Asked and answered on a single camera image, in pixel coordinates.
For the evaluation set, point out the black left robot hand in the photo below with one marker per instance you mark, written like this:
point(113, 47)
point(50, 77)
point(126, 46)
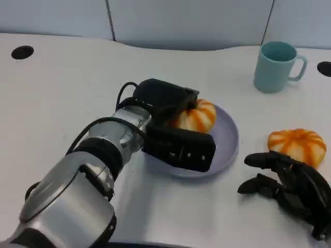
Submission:
point(163, 98)

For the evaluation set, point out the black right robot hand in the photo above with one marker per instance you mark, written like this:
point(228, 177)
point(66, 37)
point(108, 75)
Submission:
point(302, 191)

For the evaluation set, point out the orange and white bread roll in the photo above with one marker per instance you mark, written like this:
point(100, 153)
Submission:
point(297, 144)
point(199, 116)

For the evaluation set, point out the lilac plate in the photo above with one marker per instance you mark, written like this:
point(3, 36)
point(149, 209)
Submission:
point(225, 139)

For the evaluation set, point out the grey partition panel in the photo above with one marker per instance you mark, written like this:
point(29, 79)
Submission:
point(191, 23)
point(51, 15)
point(302, 20)

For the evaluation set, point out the pale green mug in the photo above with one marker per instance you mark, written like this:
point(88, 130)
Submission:
point(269, 75)

